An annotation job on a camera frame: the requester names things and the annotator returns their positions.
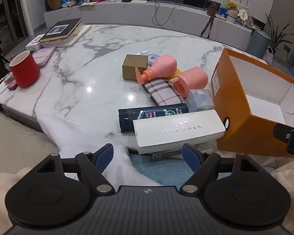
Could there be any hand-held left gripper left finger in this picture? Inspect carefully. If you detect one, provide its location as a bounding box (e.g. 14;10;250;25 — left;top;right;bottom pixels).
36;143;114;194

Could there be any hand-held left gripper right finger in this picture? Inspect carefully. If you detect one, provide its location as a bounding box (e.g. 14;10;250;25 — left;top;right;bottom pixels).
180;143;259;194

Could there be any clear plastic box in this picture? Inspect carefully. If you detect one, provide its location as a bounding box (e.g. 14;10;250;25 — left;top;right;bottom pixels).
186;89;215;113

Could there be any orange cardboard box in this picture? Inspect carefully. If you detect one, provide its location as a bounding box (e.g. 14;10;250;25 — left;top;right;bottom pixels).
211;48;294;157

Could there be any yellow tape measure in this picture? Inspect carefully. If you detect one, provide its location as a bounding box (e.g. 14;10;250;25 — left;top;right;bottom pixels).
168;69;182;81

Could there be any pink pump bottle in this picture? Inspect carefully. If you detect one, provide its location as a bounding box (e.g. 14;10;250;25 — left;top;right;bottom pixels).
135;55;178;84

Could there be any brown cardboard box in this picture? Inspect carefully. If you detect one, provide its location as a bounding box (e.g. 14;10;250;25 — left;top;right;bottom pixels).
122;54;149;80

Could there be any white sock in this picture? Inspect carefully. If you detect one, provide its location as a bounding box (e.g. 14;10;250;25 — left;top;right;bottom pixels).
37;116;162;189

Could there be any white glasses box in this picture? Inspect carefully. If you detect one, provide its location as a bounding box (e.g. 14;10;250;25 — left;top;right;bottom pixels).
133;109;226;155

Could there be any teal floor mat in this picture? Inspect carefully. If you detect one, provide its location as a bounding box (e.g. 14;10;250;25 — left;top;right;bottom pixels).
131;152;272;194

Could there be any black tube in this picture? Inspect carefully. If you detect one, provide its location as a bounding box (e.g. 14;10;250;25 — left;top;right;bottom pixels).
118;103;189;133

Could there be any plaid glasses case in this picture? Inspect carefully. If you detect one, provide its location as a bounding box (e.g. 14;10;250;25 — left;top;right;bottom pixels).
141;78;184;106

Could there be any pink cylindrical container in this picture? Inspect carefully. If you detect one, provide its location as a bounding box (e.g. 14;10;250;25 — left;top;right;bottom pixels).
173;67;208;99

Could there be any pink woven basket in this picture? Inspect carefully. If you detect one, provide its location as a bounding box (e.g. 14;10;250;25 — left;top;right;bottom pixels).
263;46;274;65

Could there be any beige carpet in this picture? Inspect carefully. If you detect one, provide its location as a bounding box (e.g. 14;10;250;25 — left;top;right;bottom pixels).
0;104;60;174

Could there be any white squeeze tube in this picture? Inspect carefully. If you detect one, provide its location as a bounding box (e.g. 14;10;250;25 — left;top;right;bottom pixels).
135;50;162;65

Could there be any grey trash bin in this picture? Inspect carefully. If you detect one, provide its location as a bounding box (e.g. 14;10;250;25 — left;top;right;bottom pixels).
246;28;272;59

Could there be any long-leaf potted plant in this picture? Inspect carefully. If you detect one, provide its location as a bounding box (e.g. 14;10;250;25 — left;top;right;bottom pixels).
264;12;294;54

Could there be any cream fleece cloth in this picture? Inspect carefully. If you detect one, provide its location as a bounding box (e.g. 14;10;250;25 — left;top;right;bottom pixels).
0;157;294;235

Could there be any red cup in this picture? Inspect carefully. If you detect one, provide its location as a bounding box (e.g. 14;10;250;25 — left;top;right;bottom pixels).
9;51;40;88

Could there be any pink flat case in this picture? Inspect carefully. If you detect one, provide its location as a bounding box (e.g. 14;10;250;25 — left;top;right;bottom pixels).
31;46;56;66

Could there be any large white book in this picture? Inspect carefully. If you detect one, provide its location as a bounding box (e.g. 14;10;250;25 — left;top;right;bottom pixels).
43;25;92;48

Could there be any small white box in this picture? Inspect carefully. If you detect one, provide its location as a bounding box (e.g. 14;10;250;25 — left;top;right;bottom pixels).
26;34;46;52

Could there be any black book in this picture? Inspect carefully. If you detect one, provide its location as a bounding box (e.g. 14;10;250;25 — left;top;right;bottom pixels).
40;18;82;42

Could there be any round white fan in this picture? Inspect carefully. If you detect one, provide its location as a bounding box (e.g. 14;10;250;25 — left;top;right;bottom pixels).
238;8;249;21

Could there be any marble TV cabinet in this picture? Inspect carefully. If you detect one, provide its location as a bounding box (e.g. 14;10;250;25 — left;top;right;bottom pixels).
44;0;257;47

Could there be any brown camera case with strap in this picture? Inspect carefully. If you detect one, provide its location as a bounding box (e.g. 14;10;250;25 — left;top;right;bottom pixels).
201;4;218;39

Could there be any black cable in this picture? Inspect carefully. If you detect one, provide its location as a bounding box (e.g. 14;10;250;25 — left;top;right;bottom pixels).
152;1;175;28

